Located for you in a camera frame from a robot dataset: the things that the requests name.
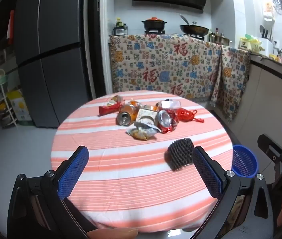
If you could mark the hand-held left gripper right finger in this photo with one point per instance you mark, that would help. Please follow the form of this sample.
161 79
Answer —
207 171

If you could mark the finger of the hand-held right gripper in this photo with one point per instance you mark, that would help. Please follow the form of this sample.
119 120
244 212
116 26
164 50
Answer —
270 145

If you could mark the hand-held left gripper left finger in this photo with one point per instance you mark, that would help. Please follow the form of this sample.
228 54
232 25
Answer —
73 171

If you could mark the blue plastic basket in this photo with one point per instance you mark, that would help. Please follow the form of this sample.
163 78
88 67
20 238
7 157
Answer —
244 163

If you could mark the black spiky foam piece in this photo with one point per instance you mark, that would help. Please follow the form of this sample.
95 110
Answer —
180 154

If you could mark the red plastic bag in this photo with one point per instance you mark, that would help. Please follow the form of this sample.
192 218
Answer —
187 115

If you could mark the crushed red can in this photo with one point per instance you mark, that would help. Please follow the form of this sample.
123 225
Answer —
167 120

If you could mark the orange drink can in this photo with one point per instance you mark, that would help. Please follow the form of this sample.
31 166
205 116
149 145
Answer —
125 117

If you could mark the silver snack bag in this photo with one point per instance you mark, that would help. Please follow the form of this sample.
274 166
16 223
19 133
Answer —
143 130

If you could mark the cream patterned carton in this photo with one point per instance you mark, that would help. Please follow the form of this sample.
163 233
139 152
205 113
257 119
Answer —
146 114

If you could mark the person's left hand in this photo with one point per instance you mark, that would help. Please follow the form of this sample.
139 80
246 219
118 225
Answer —
112 233

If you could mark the white kitchen cabinet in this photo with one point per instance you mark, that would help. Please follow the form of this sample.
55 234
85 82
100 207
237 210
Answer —
268 99

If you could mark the round striped tablecloth table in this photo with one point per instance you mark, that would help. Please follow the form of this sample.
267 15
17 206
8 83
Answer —
136 169

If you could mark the red snack wrapper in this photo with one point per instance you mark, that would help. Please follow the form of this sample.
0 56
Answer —
108 109

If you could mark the clear plastic box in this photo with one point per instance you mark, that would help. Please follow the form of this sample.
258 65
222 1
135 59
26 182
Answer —
171 104

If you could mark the yellow cardboard box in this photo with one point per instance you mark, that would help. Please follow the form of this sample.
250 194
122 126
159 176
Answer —
20 108

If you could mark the orange striped packet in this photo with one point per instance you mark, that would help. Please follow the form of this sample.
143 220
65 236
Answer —
134 103

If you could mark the white knife block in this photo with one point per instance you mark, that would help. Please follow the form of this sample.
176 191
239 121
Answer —
266 41

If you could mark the yellow green container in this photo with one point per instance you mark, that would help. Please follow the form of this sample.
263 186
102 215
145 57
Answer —
249 43

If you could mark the steel pot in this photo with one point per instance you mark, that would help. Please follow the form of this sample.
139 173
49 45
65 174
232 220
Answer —
222 39

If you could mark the large printed cloth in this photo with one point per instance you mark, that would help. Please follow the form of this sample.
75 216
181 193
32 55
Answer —
165 64

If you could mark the grey refrigerator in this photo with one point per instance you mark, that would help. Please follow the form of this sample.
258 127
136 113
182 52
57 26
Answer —
53 54

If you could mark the dark sauce bottle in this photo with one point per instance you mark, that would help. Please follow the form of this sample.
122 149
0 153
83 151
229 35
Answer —
211 35

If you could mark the black wok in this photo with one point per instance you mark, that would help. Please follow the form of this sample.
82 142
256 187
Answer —
194 29

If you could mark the metal spatula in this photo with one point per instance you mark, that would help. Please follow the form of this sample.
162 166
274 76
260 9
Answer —
184 19

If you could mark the black pot orange lid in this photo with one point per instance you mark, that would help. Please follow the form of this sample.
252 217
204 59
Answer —
154 25

